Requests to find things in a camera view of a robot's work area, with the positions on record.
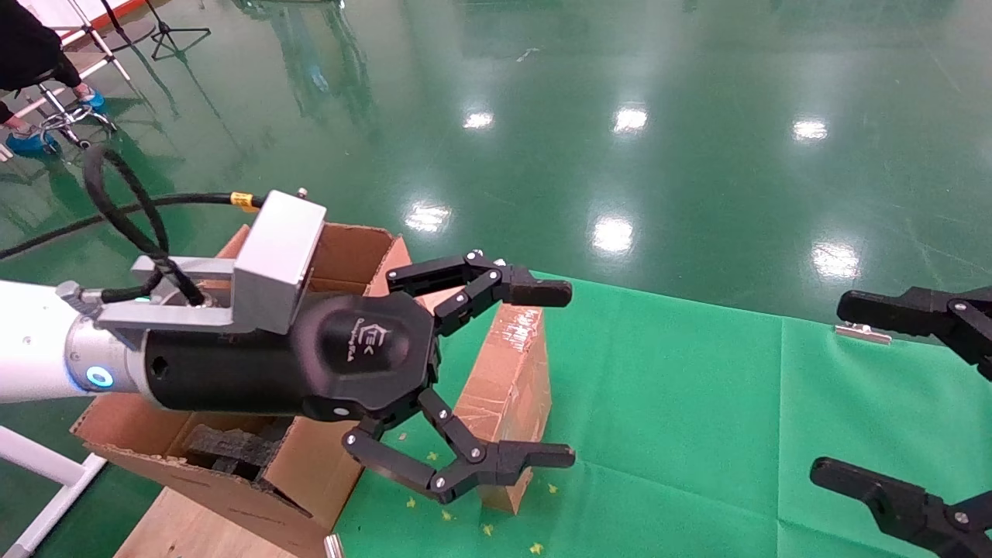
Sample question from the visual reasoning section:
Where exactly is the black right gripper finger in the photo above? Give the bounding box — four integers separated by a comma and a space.
837, 285, 992, 382
810, 457, 992, 558

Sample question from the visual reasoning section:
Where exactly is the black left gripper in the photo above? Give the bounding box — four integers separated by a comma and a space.
143, 250, 576, 505

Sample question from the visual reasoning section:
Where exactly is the small brown cardboard box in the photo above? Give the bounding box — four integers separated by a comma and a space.
453, 294, 553, 514

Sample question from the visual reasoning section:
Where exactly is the large open cardboard carton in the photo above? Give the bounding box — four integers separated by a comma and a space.
71, 222, 412, 558

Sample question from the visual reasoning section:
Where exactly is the green table cloth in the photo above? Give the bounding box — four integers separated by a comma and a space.
333, 270, 992, 558

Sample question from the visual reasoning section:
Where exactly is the black foam insert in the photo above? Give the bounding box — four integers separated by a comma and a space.
181, 422, 294, 483

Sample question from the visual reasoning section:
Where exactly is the black tripod stand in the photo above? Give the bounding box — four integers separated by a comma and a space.
143, 0, 212, 61

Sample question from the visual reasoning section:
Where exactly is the chrome stool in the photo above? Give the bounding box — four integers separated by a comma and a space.
31, 81, 119, 150

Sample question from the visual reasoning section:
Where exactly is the person in black clothes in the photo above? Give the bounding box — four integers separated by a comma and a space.
0, 0, 107, 158

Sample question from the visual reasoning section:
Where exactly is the thin black camera cable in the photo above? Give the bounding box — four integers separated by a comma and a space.
0, 192, 266, 260

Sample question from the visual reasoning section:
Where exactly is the white metal tube frame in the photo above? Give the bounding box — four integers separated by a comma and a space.
0, 425, 107, 558

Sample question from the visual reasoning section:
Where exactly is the white frame desk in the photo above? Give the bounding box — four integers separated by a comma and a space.
15, 0, 133, 82

